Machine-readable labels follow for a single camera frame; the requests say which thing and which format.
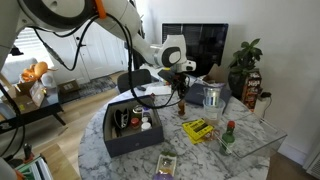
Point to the black flat screen television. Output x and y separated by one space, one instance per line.
205 43

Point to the brown paper bag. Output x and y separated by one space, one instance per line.
217 74

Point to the orange plush toy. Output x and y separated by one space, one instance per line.
35 72

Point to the small white bottle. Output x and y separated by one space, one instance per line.
144 119

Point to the black remote control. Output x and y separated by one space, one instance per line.
141 88

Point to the dark blue cardboard box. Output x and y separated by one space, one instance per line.
121 137

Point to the white bottle blue cap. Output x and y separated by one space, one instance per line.
146 112

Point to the black side table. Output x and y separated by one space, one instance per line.
50 107

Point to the clear plastic container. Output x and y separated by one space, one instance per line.
254 136

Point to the small brown sauce bottle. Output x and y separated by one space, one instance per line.
181 106

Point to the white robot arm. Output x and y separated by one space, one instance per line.
118 17

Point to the green hot sauce bottle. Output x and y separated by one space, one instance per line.
227 139

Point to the clear plastic cup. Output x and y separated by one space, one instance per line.
213 113

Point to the silver drink can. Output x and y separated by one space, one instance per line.
211 96

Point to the orange jenga box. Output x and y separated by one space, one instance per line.
251 89

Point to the green potted plant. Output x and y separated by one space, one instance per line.
244 61

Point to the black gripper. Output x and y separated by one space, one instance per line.
175 79

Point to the white pill bottle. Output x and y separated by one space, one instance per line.
146 126

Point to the dark grey chair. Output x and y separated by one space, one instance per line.
139 77

